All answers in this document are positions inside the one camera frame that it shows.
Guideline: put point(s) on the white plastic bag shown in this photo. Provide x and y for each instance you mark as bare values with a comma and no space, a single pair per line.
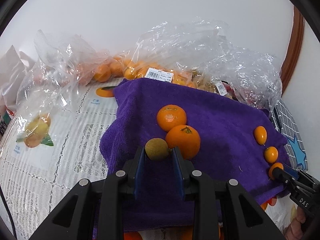
14,67

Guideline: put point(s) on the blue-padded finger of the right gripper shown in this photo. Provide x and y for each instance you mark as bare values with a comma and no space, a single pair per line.
285,175

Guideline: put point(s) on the orange with green stem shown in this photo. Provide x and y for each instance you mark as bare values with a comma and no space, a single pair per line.
186,138

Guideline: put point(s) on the large orange mandarin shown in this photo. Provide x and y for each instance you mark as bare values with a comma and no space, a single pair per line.
170,116

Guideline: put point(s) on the grey checked cloth blue star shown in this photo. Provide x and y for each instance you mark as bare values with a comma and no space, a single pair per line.
284,123

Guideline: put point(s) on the small green-brown kiwi fruit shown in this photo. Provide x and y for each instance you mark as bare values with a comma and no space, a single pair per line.
156,149

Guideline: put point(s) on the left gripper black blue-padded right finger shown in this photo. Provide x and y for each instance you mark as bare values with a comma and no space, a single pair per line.
221,201

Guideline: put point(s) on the brown wooden door frame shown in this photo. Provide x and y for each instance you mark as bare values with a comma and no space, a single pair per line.
293,49

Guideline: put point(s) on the person's right hand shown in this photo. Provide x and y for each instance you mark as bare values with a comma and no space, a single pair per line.
294,230

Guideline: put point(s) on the clear crinkled plastic bag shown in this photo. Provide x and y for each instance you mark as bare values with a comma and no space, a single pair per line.
253,76

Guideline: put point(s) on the small clear plastic bag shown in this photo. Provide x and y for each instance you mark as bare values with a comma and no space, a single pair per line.
65,64

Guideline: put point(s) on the purple towel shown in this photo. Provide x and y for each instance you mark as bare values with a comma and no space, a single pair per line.
220,136

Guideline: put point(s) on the fruit print tablecloth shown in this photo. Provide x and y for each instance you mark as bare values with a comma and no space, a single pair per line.
102,133

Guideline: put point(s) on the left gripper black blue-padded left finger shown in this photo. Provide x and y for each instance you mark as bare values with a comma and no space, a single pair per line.
90,206

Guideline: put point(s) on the clear bag of oranges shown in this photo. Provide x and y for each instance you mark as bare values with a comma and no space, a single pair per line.
181,51

